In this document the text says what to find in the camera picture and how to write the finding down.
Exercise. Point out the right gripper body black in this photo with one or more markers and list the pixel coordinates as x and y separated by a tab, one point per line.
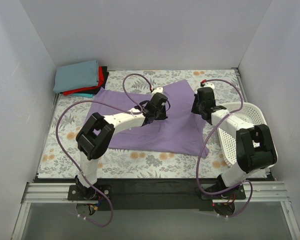
197	107

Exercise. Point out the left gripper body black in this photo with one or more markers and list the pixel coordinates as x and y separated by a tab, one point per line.
150	117

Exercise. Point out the purple t shirt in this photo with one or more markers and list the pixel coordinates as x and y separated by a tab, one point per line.
180	133

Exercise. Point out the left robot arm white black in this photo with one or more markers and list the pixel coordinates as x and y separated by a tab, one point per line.
95	136

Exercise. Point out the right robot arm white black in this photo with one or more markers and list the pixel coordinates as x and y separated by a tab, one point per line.
254	145

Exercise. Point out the white plastic basket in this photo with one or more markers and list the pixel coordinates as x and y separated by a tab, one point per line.
249	113

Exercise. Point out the folded red t shirt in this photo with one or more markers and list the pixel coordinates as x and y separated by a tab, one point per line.
90	89

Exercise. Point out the folded teal t shirt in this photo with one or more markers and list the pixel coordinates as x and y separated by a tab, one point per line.
84	95

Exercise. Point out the folded grey-blue t shirt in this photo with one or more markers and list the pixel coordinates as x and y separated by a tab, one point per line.
73	76

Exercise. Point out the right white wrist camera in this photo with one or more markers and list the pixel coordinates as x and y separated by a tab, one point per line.
207	85

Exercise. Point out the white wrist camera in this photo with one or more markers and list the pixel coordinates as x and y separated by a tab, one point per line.
207	85
157	90

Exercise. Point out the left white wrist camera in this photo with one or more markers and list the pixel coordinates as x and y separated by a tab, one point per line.
157	90

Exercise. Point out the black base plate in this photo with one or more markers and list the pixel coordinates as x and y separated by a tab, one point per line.
160	194

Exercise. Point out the aluminium frame rail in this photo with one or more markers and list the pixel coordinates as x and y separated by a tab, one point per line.
54	211

